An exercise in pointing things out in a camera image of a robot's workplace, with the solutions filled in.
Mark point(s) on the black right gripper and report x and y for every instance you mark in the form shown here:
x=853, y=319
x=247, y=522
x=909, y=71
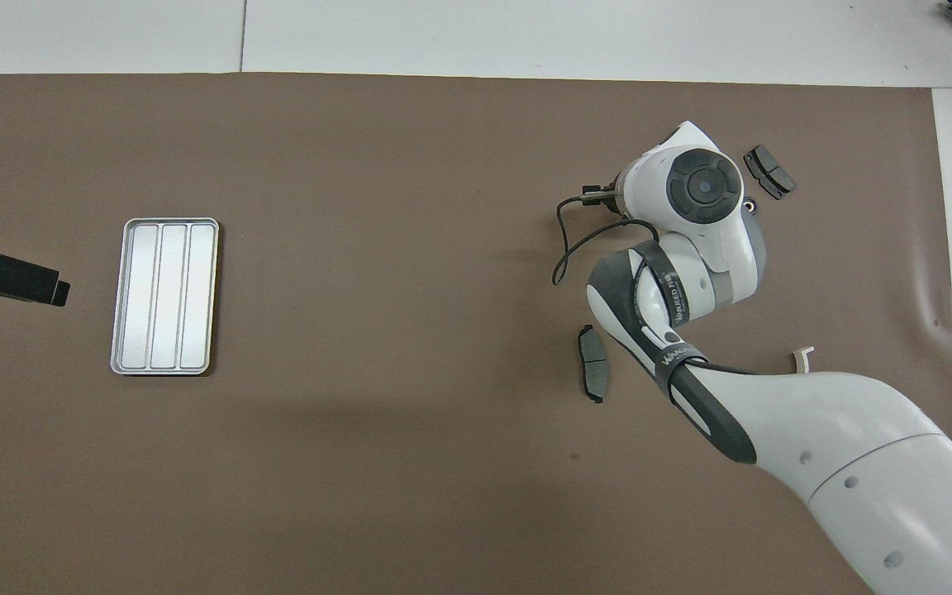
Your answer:
x=602, y=197

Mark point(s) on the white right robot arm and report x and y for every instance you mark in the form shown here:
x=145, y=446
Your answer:
x=856, y=430

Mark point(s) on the silver metal tray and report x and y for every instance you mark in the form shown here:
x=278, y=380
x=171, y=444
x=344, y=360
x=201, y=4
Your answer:
x=164, y=297

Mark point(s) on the short grey brake pad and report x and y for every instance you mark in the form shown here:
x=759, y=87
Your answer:
x=769, y=172

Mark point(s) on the long grey brake pad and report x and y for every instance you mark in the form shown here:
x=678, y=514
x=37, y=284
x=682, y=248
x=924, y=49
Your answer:
x=592, y=368

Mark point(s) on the brown table mat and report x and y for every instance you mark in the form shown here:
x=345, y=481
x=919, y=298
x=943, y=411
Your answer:
x=360, y=454

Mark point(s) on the white curved plastic bracket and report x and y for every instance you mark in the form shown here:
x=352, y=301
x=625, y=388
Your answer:
x=806, y=354

